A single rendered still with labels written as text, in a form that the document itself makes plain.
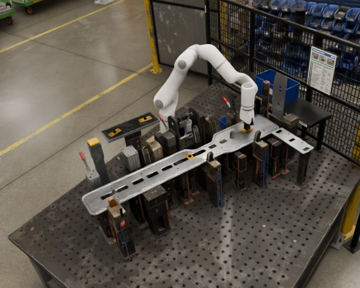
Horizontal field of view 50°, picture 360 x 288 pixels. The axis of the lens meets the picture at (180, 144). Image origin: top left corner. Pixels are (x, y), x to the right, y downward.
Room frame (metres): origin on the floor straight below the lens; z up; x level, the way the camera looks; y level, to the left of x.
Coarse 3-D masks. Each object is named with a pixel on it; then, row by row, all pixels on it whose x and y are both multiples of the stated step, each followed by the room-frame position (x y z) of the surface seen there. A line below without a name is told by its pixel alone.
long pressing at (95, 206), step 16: (240, 128) 2.14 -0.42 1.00; (256, 128) 2.12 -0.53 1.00; (272, 128) 2.10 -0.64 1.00; (208, 144) 2.00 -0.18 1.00; (224, 144) 1.98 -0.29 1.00; (240, 144) 1.97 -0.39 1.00; (160, 160) 1.89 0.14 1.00; (176, 160) 1.87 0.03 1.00; (128, 176) 1.77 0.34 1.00; (144, 176) 1.76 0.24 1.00; (160, 176) 1.74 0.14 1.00; (176, 176) 1.73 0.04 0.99; (96, 192) 1.66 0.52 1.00; (112, 192) 1.65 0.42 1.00; (128, 192) 1.63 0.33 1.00; (96, 208) 1.53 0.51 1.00
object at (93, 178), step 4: (88, 172) 1.78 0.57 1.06; (92, 172) 1.78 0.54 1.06; (96, 172) 1.77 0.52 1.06; (88, 176) 1.74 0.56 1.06; (92, 176) 1.74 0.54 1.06; (96, 176) 1.73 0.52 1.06; (88, 180) 1.74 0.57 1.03; (92, 180) 1.71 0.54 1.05; (96, 180) 1.73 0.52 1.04; (100, 180) 1.74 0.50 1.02; (88, 184) 1.77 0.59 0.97; (92, 184) 1.71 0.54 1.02; (96, 184) 1.72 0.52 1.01; (100, 184) 1.73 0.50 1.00; (92, 188) 1.71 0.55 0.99; (96, 188) 1.72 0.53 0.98; (104, 196) 1.74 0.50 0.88
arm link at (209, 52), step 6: (192, 48) 2.35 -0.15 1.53; (198, 48) 2.27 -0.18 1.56; (204, 48) 2.23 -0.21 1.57; (210, 48) 2.22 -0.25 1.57; (216, 48) 2.23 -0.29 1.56; (198, 54) 2.32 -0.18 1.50; (204, 54) 2.21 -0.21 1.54; (210, 54) 2.20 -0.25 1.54; (216, 54) 2.19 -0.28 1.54; (210, 60) 2.19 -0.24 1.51; (216, 60) 2.18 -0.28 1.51; (222, 60) 2.18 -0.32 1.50; (216, 66) 2.17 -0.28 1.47
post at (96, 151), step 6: (90, 150) 1.93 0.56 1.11; (96, 150) 1.92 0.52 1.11; (102, 150) 1.94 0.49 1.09; (96, 156) 1.92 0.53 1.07; (102, 156) 1.94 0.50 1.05; (96, 162) 1.92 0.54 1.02; (102, 162) 1.94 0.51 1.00; (96, 168) 1.94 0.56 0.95; (102, 168) 1.93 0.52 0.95; (102, 174) 1.93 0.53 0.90; (102, 180) 1.92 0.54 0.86; (108, 180) 1.94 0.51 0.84
